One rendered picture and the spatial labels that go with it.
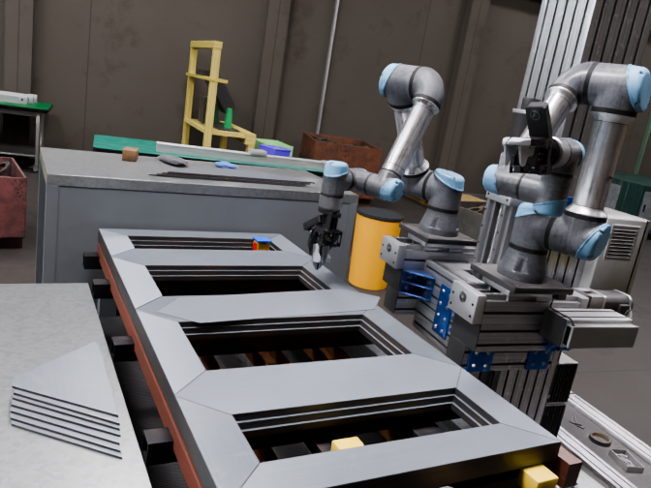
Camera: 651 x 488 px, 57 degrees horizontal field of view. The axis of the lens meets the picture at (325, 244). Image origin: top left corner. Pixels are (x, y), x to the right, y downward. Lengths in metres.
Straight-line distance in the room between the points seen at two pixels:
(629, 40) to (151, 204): 1.76
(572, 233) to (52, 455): 1.39
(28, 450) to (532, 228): 1.39
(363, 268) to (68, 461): 3.71
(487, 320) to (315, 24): 7.69
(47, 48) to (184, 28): 1.74
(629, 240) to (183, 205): 1.66
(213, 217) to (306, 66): 6.79
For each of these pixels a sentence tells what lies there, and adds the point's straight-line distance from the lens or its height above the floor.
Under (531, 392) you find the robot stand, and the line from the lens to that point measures 2.40.
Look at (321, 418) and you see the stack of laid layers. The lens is 1.31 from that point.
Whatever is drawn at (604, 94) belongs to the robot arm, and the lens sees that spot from 1.80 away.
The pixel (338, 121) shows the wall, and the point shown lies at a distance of 9.38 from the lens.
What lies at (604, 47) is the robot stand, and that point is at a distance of 2.14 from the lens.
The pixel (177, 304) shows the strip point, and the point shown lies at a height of 0.86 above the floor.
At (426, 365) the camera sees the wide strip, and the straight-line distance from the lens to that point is 1.57.
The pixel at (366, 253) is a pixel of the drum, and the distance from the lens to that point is 4.71.
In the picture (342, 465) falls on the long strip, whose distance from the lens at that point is 1.13.
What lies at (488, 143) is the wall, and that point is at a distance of 10.79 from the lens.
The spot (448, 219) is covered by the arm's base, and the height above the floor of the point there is 1.10.
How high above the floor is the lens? 1.50
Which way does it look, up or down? 15 degrees down
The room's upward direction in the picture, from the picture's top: 9 degrees clockwise
